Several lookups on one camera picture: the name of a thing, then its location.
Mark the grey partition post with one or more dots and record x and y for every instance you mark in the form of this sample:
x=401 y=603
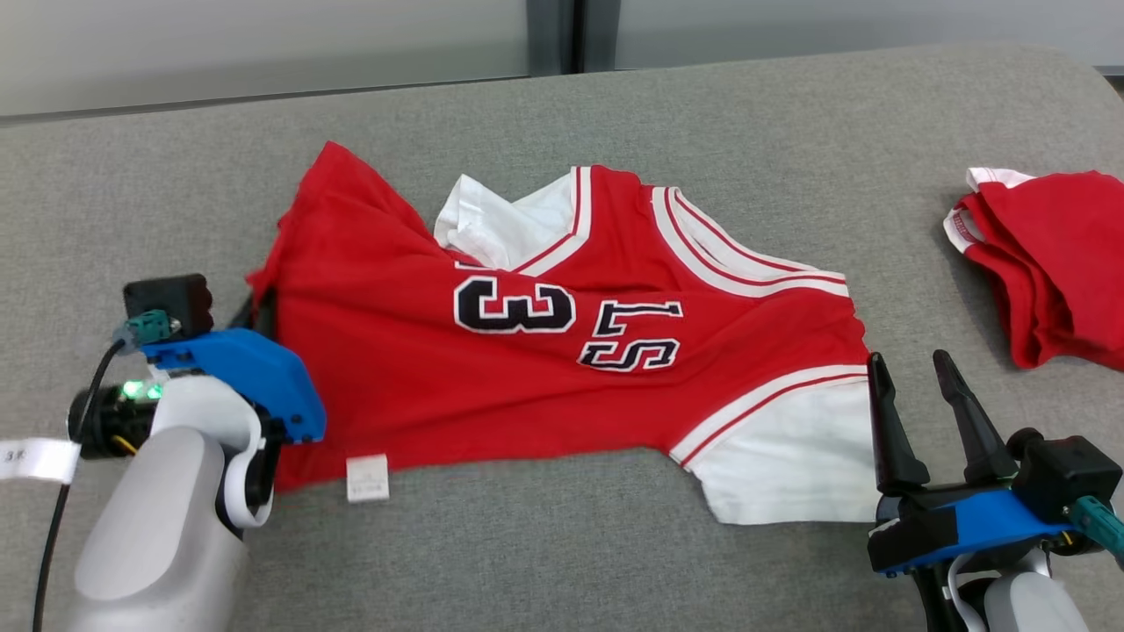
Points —
x=553 y=35

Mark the red garment with white trim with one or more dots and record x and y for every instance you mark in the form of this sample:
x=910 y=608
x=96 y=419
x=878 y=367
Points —
x=1062 y=263

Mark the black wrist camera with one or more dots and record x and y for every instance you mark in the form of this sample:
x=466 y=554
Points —
x=171 y=298
x=1071 y=470

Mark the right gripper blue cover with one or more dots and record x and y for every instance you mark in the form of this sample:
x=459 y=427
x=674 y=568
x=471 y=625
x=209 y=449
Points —
x=966 y=522

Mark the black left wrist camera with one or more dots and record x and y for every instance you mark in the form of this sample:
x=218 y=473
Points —
x=171 y=298

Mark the red jersey with number print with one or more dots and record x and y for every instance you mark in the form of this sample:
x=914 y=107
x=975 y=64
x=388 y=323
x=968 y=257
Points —
x=395 y=395

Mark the teal camera connector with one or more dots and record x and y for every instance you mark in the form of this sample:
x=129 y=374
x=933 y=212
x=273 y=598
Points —
x=145 y=329
x=1102 y=522

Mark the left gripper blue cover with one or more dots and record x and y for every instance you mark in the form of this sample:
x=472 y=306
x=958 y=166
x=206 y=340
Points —
x=255 y=377

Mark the teal right camera connector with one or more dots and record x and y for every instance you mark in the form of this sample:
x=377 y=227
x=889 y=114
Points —
x=1102 y=522

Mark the teal left camera connector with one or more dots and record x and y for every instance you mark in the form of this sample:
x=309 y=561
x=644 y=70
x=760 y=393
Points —
x=145 y=329

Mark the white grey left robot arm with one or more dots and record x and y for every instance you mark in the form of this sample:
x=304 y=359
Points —
x=158 y=527

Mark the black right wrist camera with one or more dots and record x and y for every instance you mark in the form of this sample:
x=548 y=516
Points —
x=1071 y=470

